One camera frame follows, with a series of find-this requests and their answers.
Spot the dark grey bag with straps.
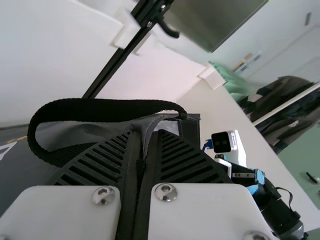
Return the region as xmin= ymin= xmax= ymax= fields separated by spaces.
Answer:
xmin=0 ymin=98 xmax=202 ymax=187

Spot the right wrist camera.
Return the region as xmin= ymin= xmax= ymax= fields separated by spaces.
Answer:
xmin=210 ymin=129 xmax=248 ymax=166

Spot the black post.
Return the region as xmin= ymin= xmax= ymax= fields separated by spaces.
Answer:
xmin=81 ymin=0 xmax=174 ymax=100

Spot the white bracket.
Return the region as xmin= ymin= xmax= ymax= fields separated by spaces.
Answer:
xmin=134 ymin=31 xmax=164 ymax=56
xmin=109 ymin=9 xmax=141 ymax=50

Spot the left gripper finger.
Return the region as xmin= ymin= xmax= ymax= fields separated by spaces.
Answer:
xmin=0 ymin=131 xmax=141 ymax=240

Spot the grey flat panel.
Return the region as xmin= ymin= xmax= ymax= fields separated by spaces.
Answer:
xmin=166 ymin=0 xmax=270 ymax=54

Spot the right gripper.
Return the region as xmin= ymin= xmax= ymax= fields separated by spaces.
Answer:
xmin=132 ymin=129 xmax=276 ymax=240

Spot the black hook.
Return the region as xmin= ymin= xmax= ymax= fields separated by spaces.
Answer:
xmin=156 ymin=17 xmax=181 ymax=39

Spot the blue cable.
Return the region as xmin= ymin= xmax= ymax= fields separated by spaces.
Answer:
xmin=200 ymin=139 xmax=214 ymax=152

